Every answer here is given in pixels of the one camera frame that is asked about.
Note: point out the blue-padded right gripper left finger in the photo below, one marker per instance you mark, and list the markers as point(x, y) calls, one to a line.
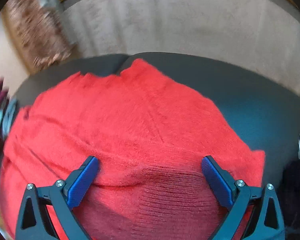
point(34, 221)

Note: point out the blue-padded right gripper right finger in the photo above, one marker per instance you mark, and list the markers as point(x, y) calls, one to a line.
point(266, 219)

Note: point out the red knit sweater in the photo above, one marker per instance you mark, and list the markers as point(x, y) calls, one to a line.
point(150, 135)

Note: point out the black garment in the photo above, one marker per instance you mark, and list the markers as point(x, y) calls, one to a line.
point(289, 198)

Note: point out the brown patterned curtain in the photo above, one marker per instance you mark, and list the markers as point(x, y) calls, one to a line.
point(39, 31)

